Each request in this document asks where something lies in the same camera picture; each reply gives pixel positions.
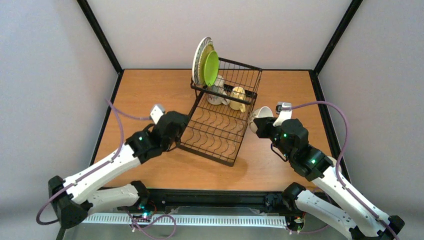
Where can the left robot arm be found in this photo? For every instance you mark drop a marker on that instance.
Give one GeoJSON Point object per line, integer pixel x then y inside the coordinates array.
{"type": "Point", "coordinates": [76, 197]}

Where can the blue striped white plate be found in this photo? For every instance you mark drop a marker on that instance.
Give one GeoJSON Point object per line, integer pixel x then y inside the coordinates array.
{"type": "Point", "coordinates": [196, 60]}

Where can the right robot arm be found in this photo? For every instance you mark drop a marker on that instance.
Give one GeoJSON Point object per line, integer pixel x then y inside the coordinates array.
{"type": "Point", "coordinates": [353, 216]}

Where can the tall seashell mug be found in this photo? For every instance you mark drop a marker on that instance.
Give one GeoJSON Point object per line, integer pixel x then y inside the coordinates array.
{"type": "Point", "coordinates": [218, 89]}

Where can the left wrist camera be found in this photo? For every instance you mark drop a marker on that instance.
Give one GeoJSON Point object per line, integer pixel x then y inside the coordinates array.
{"type": "Point", "coordinates": [156, 113]}

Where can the black corner post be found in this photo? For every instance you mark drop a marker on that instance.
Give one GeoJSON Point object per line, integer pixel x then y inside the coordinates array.
{"type": "Point", "coordinates": [337, 35]}
{"type": "Point", "coordinates": [99, 33]}

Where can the black wire dish rack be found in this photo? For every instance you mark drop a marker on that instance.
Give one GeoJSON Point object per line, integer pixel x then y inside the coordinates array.
{"type": "Point", "coordinates": [216, 132]}

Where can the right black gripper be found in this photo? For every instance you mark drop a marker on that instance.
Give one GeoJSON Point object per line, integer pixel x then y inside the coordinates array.
{"type": "Point", "coordinates": [262, 126]}

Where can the white bowl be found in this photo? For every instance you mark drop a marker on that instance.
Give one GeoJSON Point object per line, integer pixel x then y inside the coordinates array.
{"type": "Point", "coordinates": [262, 112]}

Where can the black aluminium base frame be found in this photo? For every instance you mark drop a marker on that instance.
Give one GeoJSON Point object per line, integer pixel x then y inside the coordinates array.
{"type": "Point", "coordinates": [160, 203]}

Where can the green plate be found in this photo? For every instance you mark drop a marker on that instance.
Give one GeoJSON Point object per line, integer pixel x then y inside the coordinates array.
{"type": "Point", "coordinates": [211, 68]}

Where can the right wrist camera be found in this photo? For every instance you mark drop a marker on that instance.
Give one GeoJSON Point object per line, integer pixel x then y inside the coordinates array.
{"type": "Point", "coordinates": [284, 111]}

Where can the left black corner post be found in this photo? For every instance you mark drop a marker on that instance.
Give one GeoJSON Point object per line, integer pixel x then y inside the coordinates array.
{"type": "Point", "coordinates": [99, 33]}

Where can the yellow handled white mug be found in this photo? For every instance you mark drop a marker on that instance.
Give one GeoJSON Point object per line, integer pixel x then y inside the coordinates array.
{"type": "Point", "coordinates": [239, 94]}

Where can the right black corner post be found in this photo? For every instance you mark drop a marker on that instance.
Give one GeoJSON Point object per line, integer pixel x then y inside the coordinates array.
{"type": "Point", "coordinates": [337, 35]}

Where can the white slotted cable duct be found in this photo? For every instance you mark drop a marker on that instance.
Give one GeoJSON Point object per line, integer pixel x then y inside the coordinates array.
{"type": "Point", "coordinates": [197, 220]}

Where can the woven bamboo tray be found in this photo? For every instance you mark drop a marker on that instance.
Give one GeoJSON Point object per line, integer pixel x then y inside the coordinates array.
{"type": "Point", "coordinates": [201, 65]}

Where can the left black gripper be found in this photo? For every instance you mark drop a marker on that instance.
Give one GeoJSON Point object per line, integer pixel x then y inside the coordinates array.
{"type": "Point", "coordinates": [178, 125]}

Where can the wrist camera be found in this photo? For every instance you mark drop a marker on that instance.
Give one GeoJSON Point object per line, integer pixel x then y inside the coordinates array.
{"type": "Point", "coordinates": [156, 113]}
{"type": "Point", "coordinates": [284, 111]}

